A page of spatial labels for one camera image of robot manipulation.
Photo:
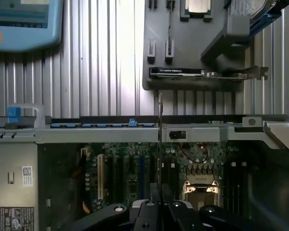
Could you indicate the black graphics card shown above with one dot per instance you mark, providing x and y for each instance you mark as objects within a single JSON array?
[{"x": 178, "y": 71}]

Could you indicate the black RAM slot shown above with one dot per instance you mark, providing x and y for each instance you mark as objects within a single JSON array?
[
  {"x": 172, "y": 175},
  {"x": 233, "y": 180}
]

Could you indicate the green motherboard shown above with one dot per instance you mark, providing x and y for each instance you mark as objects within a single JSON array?
[{"x": 130, "y": 173}]

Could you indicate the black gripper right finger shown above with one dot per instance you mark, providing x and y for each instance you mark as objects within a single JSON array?
[{"x": 216, "y": 216}]

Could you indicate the blue teach pendant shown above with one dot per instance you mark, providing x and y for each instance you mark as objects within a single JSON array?
[{"x": 26, "y": 29}]

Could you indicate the grey open PC case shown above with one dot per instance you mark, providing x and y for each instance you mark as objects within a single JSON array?
[{"x": 14, "y": 156}]

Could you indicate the black regulatory label sticker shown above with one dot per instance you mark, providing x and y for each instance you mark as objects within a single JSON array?
[{"x": 14, "y": 219}]

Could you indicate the hard disk with blue carrier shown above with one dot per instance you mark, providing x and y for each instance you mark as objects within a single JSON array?
[{"x": 267, "y": 9}]

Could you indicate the silver CPU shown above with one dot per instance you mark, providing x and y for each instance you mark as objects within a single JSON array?
[{"x": 202, "y": 6}]

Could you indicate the white barcode sticker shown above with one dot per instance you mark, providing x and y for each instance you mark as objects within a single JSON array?
[{"x": 27, "y": 176}]

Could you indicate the silver CPU socket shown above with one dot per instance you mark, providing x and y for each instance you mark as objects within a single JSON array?
[{"x": 202, "y": 192}]

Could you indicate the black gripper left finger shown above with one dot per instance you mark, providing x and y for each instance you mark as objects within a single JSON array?
[{"x": 120, "y": 217}]

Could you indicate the blue expansion slot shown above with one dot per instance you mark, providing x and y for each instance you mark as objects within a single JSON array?
[{"x": 141, "y": 175}]

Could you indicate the blue case latch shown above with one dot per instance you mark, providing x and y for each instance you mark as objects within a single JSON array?
[{"x": 13, "y": 115}]

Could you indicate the grey parts rack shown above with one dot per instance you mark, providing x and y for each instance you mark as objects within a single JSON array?
[{"x": 195, "y": 36}]

